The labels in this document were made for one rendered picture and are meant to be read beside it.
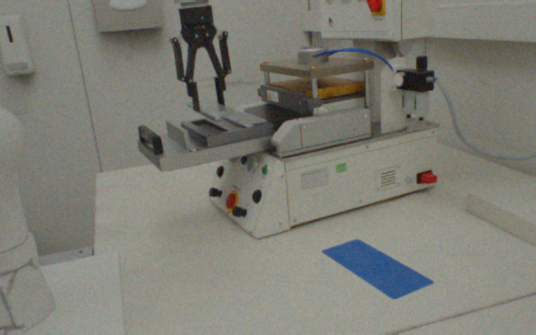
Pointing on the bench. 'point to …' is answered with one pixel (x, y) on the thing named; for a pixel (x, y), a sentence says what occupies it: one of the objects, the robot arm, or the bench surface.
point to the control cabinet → (380, 44)
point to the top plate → (319, 63)
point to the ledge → (523, 214)
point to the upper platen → (326, 87)
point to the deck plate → (366, 139)
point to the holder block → (222, 131)
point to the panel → (244, 187)
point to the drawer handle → (151, 139)
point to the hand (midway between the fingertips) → (207, 95)
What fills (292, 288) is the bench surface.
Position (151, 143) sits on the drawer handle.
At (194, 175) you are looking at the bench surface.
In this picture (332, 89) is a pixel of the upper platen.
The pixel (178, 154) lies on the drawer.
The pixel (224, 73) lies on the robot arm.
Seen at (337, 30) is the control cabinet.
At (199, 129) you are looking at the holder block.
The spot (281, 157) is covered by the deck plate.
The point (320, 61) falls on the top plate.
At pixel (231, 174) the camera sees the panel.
